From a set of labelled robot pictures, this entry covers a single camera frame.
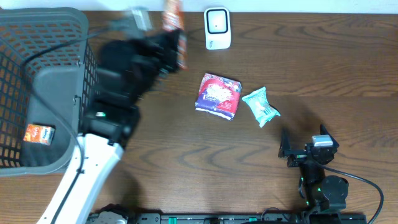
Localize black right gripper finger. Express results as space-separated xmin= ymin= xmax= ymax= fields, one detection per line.
xmin=279 ymin=128 xmax=291 ymax=151
xmin=320 ymin=124 xmax=337 ymax=144

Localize orange brown chocolate bar wrapper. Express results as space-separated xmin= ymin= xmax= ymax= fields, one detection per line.
xmin=162 ymin=0 xmax=187 ymax=70

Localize teal snack packet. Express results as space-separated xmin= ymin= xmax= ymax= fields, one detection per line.
xmin=242 ymin=86 xmax=280 ymax=128

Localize red purple snack bag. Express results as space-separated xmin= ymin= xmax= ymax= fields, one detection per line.
xmin=195 ymin=73 xmax=242 ymax=121

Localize small orange snack pack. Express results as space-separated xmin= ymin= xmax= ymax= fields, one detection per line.
xmin=23 ymin=124 xmax=55 ymax=146

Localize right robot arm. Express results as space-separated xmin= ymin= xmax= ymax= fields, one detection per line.
xmin=278 ymin=125 xmax=349 ymax=223

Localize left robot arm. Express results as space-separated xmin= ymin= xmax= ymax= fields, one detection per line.
xmin=39 ymin=29 xmax=183 ymax=223

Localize grey plastic mesh basket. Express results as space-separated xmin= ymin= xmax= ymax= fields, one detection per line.
xmin=1 ymin=7 xmax=98 ymax=177

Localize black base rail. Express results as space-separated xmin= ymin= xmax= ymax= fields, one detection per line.
xmin=86 ymin=212 xmax=366 ymax=224

